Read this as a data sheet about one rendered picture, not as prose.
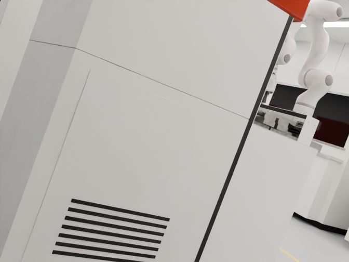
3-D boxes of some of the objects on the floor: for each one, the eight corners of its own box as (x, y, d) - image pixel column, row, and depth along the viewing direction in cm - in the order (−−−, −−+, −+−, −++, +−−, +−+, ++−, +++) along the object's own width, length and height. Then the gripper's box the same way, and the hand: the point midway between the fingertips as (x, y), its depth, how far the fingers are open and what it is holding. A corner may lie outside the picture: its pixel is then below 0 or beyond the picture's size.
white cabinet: (153, 295, 169) (223, 112, 164) (88, 207, 251) (133, 83, 247) (260, 303, 202) (320, 151, 198) (171, 223, 284) (213, 114, 280)
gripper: (274, 72, 237) (268, 103, 240) (255, 68, 230) (249, 100, 233) (283, 73, 231) (276, 105, 234) (264, 69, 224) (257, 102, 227)
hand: (263, 99), depth 233 cm, fingers closed
